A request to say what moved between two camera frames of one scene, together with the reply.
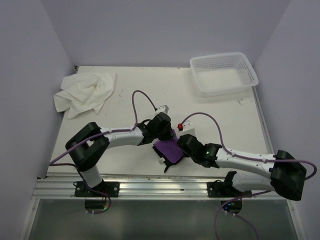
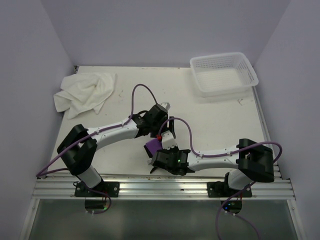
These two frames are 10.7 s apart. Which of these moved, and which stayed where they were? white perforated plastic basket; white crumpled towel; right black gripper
Moved: right black gripper
Stayed: white crumpled towel; white perforated plastic basket
